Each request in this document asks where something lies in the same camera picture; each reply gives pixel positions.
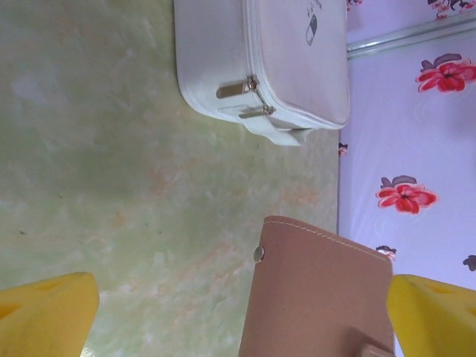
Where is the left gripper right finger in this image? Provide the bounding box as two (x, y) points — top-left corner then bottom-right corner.
(386, 274), (476, 357)

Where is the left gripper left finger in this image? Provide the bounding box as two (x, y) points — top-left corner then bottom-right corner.
(0, 271), (100, 357)

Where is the pink leather card holder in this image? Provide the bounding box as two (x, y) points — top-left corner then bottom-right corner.
(237, 215), (395, 357)

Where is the white square container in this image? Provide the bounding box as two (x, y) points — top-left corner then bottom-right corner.
(173, 0), (351, 147)

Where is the aluminium frame corner post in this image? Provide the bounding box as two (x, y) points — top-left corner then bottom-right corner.
(346, 16), (476, 60)

